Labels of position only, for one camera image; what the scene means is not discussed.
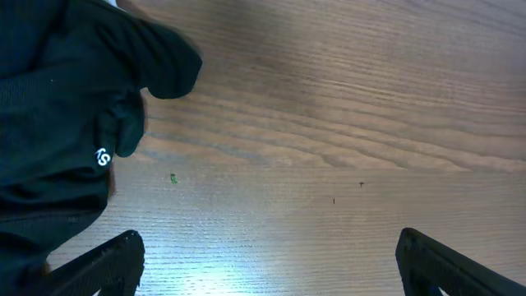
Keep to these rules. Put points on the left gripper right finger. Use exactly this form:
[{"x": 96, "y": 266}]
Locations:
[{"x": 430, "y": 268}]

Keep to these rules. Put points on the black crumpled garment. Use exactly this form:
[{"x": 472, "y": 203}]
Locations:
[{"x": 72, "y": 73}]

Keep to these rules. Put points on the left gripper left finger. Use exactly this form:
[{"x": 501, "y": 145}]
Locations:
[{"x": 113, "y": 268}]

